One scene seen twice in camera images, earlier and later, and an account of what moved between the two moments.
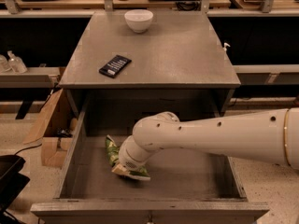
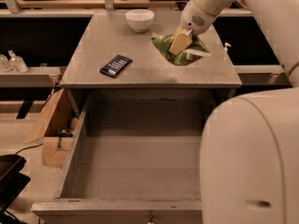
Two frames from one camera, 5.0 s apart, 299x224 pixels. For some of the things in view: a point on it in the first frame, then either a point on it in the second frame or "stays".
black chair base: x=11 y=184 stays
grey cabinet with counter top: x=178 y=66 stays
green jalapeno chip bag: x=113 y=153 → x=164 y=42
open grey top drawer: x=185 y=187 stays
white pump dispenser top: x=225 y=47 stays
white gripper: x=127 y=160 → x=195 y=22
